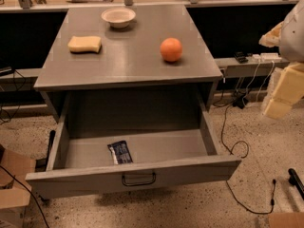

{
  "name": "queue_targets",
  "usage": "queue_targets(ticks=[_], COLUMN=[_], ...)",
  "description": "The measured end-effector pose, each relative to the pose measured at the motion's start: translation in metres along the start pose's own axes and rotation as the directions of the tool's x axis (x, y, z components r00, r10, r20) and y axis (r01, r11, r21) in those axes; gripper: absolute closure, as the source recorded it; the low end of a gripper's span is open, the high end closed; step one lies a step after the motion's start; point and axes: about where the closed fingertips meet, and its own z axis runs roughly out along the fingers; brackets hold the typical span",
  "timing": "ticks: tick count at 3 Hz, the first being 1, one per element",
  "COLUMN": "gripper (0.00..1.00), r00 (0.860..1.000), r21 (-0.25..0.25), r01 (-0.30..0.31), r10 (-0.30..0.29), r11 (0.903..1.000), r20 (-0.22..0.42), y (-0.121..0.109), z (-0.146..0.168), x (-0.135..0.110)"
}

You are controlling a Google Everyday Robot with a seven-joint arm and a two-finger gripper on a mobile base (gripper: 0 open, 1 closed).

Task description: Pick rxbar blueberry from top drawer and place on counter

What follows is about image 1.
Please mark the cardboard box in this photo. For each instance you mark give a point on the cardboard box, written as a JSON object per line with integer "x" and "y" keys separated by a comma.
{"x": 14, "y": 198}

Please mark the orange fruit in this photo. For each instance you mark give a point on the orange fruit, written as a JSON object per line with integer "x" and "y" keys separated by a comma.
{"x": 171, "y": 50}

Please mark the grey open top drawer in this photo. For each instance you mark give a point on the grey open top drawer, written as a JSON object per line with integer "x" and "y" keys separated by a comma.
{"x": 168, "y": 132}

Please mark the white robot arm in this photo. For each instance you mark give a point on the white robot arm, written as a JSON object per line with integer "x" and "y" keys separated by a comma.
{"x": 288, "y": 36}

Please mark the yellow sponge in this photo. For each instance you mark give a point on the yellow sponge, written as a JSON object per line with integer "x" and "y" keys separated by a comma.
{"x": 85, "y": 44}

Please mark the black bar on floor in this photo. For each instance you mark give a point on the black bar on floor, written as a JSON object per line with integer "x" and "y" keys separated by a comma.
{"x": 52, "y": 134}

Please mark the blue rxbar blueberry wrapper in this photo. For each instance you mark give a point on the blue rxbar blueberry wrapper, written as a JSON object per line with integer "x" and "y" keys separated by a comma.
{"x": 120, "y": 152}

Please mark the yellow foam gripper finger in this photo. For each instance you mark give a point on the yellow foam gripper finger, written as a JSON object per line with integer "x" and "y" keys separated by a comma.
{"x": 286, "y": 88}
{"x": 271, "y": 38}

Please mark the black remote on shelf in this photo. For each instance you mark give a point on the black remote on shelf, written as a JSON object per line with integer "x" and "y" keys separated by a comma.
{"x": 241, "y": 58}

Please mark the white paper bowl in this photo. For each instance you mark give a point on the white paper bowl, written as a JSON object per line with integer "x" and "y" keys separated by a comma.
{"x": 118, "y": 18}

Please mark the black drawer handle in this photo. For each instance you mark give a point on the black drawer handle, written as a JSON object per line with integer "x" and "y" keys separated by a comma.
{"x": 137, "y": 179}

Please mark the white power strip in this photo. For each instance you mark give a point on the white power strip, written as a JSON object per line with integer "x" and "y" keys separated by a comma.
{"x": 266, "y": 57}

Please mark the grey cabinet counter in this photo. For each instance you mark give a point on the grey cabinet counter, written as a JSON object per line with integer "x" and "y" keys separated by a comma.
{"x": 129, "y": 56}

